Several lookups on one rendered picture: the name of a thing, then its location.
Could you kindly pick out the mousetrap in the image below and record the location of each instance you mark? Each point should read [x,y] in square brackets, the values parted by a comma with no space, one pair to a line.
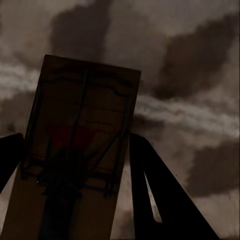
[67,181]

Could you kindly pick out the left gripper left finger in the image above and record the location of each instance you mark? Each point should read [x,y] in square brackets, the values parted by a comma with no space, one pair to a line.
[11,152]

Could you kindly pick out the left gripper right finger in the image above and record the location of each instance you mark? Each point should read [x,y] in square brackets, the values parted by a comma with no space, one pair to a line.
[181,220]

